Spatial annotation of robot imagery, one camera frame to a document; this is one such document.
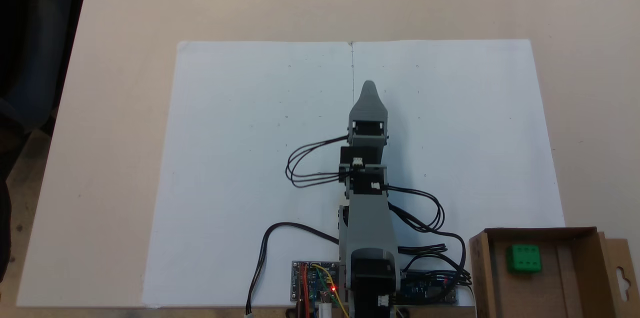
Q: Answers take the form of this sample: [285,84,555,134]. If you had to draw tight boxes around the black gripper wire loop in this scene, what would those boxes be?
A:
[285,135,351,189]

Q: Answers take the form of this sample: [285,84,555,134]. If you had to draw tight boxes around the yellow wire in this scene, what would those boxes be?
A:
[311,263,351,318]

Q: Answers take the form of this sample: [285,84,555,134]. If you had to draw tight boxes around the green dice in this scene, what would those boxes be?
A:
[506,243,543,275]

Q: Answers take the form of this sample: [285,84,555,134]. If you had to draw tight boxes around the black shoulder wire loop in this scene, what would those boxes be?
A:
[397,230,474,289]

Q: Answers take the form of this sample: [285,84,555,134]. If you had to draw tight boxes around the black forearm wire loop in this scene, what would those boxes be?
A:
[386,184,447,234]

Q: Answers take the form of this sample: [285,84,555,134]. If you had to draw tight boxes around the brown cardboard box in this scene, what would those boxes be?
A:
[469,226,640,318]

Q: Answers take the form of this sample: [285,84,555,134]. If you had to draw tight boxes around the black cable with white plug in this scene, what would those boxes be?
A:
[244,222,342,318]

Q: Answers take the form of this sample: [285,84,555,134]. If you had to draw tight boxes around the orange red wire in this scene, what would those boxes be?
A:
[298,263,312,318]

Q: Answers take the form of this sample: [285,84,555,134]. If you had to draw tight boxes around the blue circuit board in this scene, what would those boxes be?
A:
[400,270,458,305]

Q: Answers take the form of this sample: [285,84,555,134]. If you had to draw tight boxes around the grey pointed fixed gripper finger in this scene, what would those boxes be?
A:
[348,80,389,122]

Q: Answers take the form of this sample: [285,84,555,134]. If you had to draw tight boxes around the circuit board with coloured wires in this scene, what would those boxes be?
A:
[291,260,342,305]

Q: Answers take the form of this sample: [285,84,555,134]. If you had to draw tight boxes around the white paper sheet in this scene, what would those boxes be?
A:
[351,39,566,307]
[142,40,356,308]

